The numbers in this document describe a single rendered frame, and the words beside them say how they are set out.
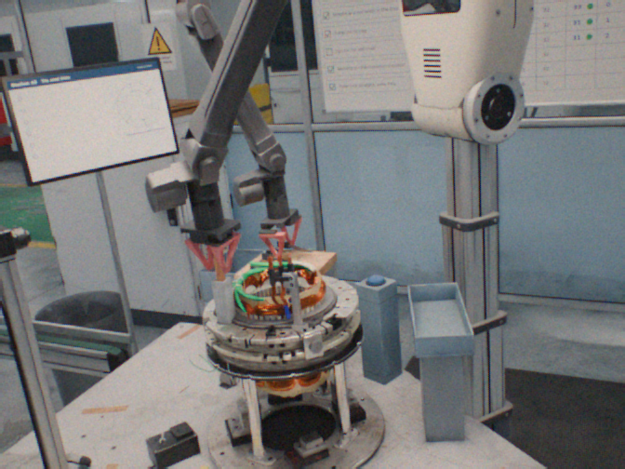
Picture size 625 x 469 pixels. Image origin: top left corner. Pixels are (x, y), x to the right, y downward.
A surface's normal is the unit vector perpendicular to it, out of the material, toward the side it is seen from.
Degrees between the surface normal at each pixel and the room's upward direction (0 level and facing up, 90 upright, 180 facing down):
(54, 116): 83
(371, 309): 90
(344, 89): 90
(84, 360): 90
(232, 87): 119
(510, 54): 109
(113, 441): 0
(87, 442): 0
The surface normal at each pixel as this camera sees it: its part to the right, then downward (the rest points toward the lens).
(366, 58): -0.42, 0.32
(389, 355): 0.70, 0.16
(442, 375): -0.07, 0.32
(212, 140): 0.41, 0.68
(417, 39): -0.88, 0.23
